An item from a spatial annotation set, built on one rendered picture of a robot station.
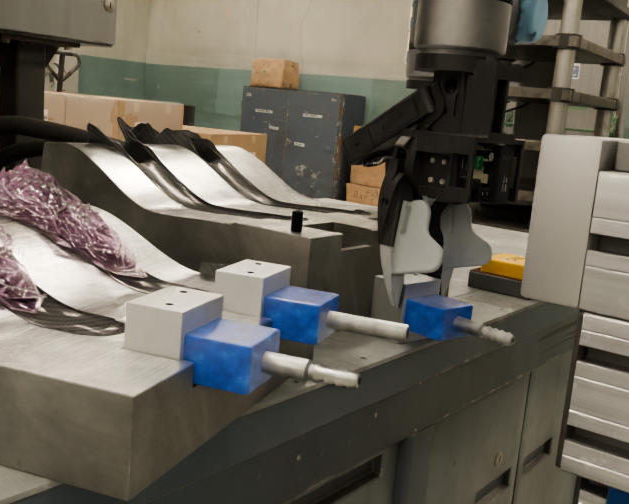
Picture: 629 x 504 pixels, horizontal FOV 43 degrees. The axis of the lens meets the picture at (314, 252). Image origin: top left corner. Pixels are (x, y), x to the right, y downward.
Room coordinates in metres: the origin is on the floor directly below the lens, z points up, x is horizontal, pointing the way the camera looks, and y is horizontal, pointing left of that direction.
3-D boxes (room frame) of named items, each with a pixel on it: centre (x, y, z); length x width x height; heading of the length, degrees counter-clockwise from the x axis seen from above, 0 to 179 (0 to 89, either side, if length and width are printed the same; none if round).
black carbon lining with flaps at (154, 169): (0.89, 0.12, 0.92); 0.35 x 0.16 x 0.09; 53
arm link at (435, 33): (0.68, -0.11, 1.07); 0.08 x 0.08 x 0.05
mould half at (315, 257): (0.90, 0.13, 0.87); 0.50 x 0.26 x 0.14; 53
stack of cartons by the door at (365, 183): (7.68, -0.69, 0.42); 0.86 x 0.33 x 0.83; 58
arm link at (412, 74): (1.22, -0.15, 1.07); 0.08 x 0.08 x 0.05
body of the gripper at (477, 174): (0.68, -0.11, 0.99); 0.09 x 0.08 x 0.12; 44
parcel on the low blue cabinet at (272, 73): (8.35, 0.55, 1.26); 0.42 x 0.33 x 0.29; 58
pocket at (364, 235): (0.72, -0.02, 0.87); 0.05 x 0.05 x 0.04; 53
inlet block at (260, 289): (0.53, 0.00, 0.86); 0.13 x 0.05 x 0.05; 71
